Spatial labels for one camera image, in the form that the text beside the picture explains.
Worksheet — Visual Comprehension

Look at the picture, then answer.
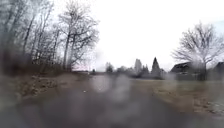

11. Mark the row of distant trees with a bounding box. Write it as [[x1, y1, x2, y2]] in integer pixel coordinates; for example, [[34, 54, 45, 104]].
[[104, 56, 166, 80]]

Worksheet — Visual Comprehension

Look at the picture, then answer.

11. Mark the grey asphalt road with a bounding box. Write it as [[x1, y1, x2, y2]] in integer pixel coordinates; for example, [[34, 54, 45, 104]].
[[0, 73, 214, 128]]

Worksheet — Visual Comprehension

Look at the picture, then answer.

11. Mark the row of bare trees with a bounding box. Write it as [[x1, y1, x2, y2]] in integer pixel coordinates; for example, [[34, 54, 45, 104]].
[[0, 0, 101, 73]]

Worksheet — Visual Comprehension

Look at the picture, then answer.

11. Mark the dark building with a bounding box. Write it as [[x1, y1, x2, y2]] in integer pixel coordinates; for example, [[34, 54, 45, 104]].
[[170, 61, 202, 81]]

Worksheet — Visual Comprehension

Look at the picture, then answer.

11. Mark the brownish grass field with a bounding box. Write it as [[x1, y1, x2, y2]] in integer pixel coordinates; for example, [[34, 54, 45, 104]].
[[129, 78, 224, 118]]

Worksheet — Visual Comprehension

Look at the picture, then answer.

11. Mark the brownish grass verge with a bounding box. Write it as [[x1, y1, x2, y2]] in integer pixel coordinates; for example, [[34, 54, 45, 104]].
[[0, 71, 92, 112]]

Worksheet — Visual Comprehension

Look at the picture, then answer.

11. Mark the large bare tree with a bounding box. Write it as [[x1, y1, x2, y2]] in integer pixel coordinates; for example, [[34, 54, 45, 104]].
[[171, 22, 224, 81]]

